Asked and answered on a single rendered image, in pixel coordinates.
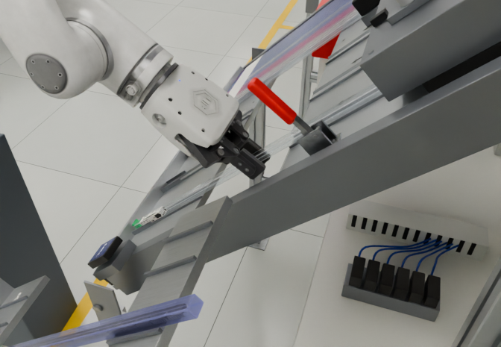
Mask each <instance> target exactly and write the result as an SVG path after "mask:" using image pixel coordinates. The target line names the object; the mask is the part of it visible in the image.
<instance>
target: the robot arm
mask: <svg viewBox="0 0 501 347"><path fill-rule="evenodd" d="M0 37H1V38H2V40H3V42H4V44H5V45H6V46H7V48H8V49H9V51H10V53H11V54H12V55H13V57H14V59H15V60H16V62H17V63H18V64H19V66H20V67H21V68H22V70H23V72H24V73H25V74H26V75H27V76H28V78H29V79H30V80H31V81H32V82H33V83H34V84H35V85H36V86H37V87H38V88H39V89H40V90H41V91H42V92H44V93H45V94H47V95H48V96H51V97H53V98H56V99H70V98H74V97H76V96H78V95H80V94H81V93H84V92H85V91H86V90H88V89H89V88H90V87H91V86H93V85H94V84H95V83H97V82H98V83H100V84H103V85H104V86H105V87H107V88H108V89H109V90H111V91H112V92H113V93H115V94H116V95H117V96H118V97H119V98H121V99H122V100H124V101H125V102H127V103H128V104H129V105H130V106H131V107H135V106H137V105H138V103H141V105H140V107H139V108H140V109H141V113H142V115H143V116H144V117H145V118H146V119H147V120H148V121H149V122H150V123H151V124H152V125H153V126H154V127H155V128H156V129H157V130H158V131H159V132H160V133H161V134H162V135H163V136H164V137H165V138H166V139H167V140H169V141H170V142H171V143H172V144H173V145H175V146H176V147H177V148H179V149H180V150H181V151H182V152H183V153H185V154H186V155H188V156H189V157H191V158H192V159H195V160H198V161H199V163H200V164H201V165H202V167H204V168H208V167H210V166H211V165H213V164H214V163H224V164H229V163H231V164H232V165H233V166H235V167H236V168H237V169H238V170H239V171H241V172H242V173H243V174H245V175H246V176H248V177H249V179H251V180H253V179H255V178H256V177H257V176H258V175H260V174H261V173H262V172H263V171H264V170H265V168H266V166H265V163H266V162H267V161H269V160H270V158H271V157H269V158H267V159H265V160H264V161H262V162H261V161H260V160H259V159H257V158H256V157H255V156H253V155H252V154H253V153H254V152H256V151H259V150H260V149H262V147H260V146H259V145H258V144H256V143H255V142H254V141H253V140H252V139H251V138H248V137H249V133H248V132H247V131H246V130H245V129H244V127H243V125H242V112H241V111H240V110H239V103H238V102H237V100H235V99H234V97H232V96H231V95H230V94H229V93H227V92H226V91H225V90H223V89H222V88H220V87H219V86H218V85H217V84H215V83H213V82H212V81H211V80H210V79H208V78H206V77H205V76H203V75H202V74H201V73H199V72H197V71H195V70H194V69H192V68H190V67H188V66H186V65H184V64H182V63H181V64H180V65H178V64H177V63H176V62H175V63H173V64H172V65H171V62H172V61H173V59H174V56H173V55H172V54H170V53H169V52H168V51H166V50H165V49H164V48H163V47H162V46H161V45H159V44H158V43H157V42H156V41H154V40H153V39H152V38H151V37H149V36H148V35H147V34H146V33H145V32H144V31H142V30H141V29H140V28H138V27H137V26H136V25H134V24H133V23H132V22H131V21H130V20H129V19H128V18H126V17H125V16H124V15H122V14H121V13H120V12H118V11H117V9H115V8H114V7H113V6H112V5H110V4H109V3H108V2H106V1H105V0H0ZM228 131H230V133H229V132H228ZM220 146H221V147H223V149H219V147H220Z"/></svg>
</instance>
